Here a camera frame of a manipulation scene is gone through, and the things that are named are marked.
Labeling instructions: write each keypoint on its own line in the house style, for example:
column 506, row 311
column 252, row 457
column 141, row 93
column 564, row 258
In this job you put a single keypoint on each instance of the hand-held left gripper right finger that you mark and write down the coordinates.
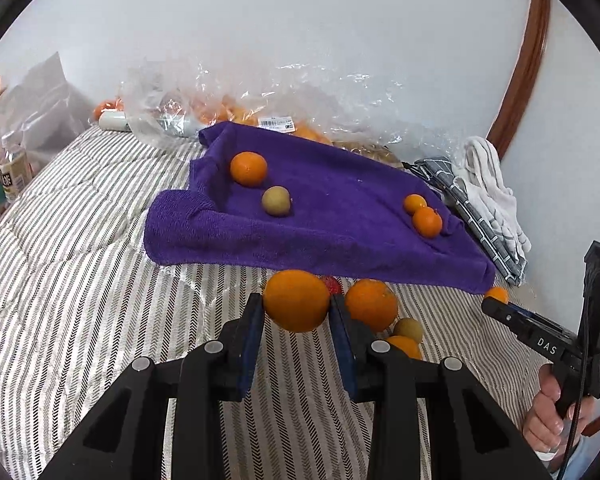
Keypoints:
column 342, row 345

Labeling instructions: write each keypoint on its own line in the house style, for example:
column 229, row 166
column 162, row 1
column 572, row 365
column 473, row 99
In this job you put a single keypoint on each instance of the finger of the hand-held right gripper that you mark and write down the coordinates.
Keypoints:
column 527, row 311
column 502, row 312

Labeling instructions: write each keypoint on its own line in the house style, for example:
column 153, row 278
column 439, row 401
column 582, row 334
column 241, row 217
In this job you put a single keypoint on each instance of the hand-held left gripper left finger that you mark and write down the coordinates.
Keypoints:
column 252, row 340

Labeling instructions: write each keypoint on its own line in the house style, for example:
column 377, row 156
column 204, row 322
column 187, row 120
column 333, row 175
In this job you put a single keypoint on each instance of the red plum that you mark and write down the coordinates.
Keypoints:
column 333, row 285

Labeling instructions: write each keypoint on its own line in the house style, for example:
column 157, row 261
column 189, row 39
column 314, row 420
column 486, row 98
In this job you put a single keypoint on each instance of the green-brown kiwi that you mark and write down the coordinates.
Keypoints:
column 408, row 329
column 276, row 201

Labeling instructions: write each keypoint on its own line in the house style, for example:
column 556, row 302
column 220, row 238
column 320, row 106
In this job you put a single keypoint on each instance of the purple towel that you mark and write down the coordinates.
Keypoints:
column 330, row 220

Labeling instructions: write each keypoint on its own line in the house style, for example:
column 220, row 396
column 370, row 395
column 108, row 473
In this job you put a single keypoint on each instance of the person's right hand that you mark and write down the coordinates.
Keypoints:
column 542, row 420

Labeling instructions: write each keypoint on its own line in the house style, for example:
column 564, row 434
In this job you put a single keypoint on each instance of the grey checked cloth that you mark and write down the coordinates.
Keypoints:
column 495, row 255

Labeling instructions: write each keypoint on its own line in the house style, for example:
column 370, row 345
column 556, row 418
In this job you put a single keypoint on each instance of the white striped towel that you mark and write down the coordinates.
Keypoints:
column 485, row 175

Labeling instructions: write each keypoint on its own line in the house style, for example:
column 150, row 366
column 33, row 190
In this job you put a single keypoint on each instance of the person's light blue clothing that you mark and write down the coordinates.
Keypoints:
column 580, row 462

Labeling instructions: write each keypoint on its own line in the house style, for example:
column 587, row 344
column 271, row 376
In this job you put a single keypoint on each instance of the clear plastic bag of oranges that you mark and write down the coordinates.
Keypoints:
column 220, row 110

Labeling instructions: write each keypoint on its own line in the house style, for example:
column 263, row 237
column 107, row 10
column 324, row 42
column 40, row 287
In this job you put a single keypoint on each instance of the clear plastic bag of walnuts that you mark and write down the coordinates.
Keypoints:
column 380, row 110

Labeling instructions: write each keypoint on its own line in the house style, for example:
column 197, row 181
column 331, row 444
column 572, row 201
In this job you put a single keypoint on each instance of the plastic drink bottle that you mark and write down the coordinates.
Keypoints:
column 15, row 175

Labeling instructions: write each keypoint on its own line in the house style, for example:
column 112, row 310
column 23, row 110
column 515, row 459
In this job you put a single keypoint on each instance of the grey translucent plastic bag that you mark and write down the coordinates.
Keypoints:
column 40, row 110

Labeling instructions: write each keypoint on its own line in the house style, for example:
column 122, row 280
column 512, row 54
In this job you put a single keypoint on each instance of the brown wooden door frame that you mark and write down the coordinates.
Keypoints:
column 530, row 60

